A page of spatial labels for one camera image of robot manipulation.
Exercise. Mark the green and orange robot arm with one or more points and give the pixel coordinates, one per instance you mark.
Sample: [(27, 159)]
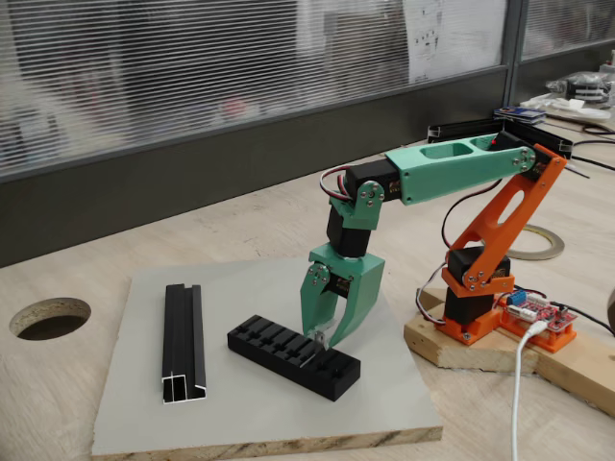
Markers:
[(447, 173)]

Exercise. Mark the adhesive tape roll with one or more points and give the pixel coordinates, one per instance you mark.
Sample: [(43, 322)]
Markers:
[(552, 242)]

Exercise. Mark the long wooden plank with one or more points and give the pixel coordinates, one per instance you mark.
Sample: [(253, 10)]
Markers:
[(591, 365)]

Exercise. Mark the black aluminium profile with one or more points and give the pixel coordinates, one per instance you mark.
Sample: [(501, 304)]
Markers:
[(170, 336)]

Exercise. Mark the black and white bagged device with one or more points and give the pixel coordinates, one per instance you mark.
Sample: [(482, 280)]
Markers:
[(583, 89)]

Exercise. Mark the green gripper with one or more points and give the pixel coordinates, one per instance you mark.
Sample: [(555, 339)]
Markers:
[(366, 275)]

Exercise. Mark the blue card stack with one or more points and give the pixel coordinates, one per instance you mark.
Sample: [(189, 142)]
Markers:
[(519, 115)]

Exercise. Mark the printed paper sheet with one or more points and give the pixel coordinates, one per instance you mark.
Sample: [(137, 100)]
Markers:
[(423, 38)]

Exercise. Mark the orange controller board tray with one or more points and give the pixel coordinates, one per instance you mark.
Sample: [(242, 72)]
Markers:
[(552, 342)]

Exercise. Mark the small metal bracket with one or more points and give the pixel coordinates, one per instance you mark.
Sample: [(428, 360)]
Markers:
[(319, 342)]

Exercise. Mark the wooden base block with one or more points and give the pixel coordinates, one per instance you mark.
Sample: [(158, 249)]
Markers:
[(480, 357)]

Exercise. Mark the black slotted rack block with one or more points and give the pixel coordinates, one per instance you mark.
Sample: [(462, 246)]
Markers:
[(269, 348)]

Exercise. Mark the red controller board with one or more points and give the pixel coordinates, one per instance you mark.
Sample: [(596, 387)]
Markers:
[(552, 319)]

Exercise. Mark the grey chipboard panel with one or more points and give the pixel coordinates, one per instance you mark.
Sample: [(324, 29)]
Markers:
[(269, 422)]

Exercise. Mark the grey window blinds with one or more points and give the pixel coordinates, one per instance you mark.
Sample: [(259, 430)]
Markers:
[(192, 72)]

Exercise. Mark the long black frame profile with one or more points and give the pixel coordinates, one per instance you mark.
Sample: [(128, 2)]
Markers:
[(461, 128)]

